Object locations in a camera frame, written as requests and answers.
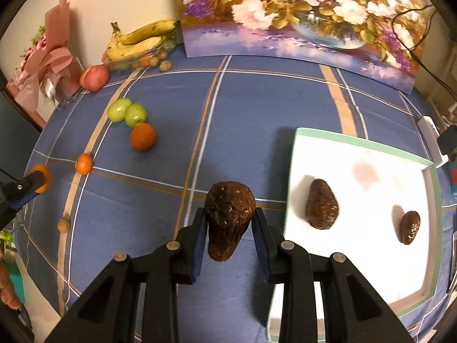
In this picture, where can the black charger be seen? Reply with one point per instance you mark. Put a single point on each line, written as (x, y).
(449, 140)

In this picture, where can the clear glass container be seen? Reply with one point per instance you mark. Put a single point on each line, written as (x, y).
(157, 51)

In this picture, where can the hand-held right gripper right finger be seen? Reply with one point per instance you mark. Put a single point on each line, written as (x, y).
(260, 253)

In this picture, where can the pink wrapped bouquet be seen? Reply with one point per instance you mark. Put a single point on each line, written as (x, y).
(46, 60)

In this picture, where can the small tan longan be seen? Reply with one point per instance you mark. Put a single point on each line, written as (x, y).
(165, 66)
(63, 225)

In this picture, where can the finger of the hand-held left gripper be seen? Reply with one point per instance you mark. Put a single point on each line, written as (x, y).
(25, 185)

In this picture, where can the small tangerine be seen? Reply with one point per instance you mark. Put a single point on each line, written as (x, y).
(42, 171)
(84, 164)

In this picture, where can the teal plastic box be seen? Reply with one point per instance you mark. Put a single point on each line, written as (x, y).
(453, 178)

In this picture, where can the white power strip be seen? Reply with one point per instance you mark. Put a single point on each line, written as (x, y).
(432, 139)

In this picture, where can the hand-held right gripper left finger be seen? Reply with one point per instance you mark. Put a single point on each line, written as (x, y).
(198, 250)

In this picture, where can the white tray with green rim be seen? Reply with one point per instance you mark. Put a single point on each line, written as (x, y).
(360, 257)

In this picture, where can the red apple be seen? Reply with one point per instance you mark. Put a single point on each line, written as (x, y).
(94, 78)

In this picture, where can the blue plaid tablecloth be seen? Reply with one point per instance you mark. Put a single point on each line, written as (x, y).
(232, 114)

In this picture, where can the large dark brown avocado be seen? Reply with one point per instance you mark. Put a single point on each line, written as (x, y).
(321, 205)

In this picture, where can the green mango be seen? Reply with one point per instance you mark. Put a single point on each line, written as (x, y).
(137, 115)
(119, 110)

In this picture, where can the small dark brown avocado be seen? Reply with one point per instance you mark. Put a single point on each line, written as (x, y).
(409, 228)

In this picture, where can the brown lumpy object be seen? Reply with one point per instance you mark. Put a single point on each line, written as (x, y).
(9, 293)

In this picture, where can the yellow banana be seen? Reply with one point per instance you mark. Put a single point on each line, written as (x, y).
(132, 49)
(150, 32)

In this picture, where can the pear-shaped dark brown avocado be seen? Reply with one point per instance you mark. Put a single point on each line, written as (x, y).
(228, 218)

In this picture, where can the flower painting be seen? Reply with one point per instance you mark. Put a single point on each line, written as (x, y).
(285, 25)

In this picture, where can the large orange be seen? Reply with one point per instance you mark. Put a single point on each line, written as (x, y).
(142, 137)

